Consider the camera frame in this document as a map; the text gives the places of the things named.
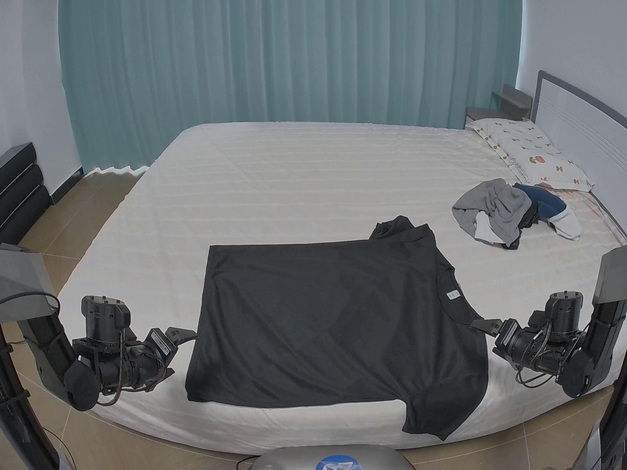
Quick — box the blue-green curtain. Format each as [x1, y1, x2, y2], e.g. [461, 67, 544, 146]
[255, 0, 522, 128]
[59, 0, 258, 175]

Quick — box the grey bedside table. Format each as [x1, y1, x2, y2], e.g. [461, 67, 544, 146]
[465, 84, 534, 127]

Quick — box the black chest of drawers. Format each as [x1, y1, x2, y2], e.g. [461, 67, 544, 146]
[0, 142, 51, 246]

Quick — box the black T-shirt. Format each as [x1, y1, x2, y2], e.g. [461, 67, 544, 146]
[185, 215, 490, 442]

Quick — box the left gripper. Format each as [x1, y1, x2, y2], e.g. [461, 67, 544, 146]
[120, 327, 200, 391]

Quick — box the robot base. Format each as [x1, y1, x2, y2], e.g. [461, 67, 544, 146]
[247, 448, 414, 470]

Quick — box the pile of clothes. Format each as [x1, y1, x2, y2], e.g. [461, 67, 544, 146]
[452, 178, 584, 251]

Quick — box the white printed pillow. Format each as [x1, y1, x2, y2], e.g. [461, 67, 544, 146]
[464, 117, 596, 192]

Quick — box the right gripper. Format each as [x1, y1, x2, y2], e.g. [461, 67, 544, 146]
[469, 317, 544, 373]

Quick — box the bed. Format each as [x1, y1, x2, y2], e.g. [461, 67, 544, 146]
[55, 70, 627, 458]

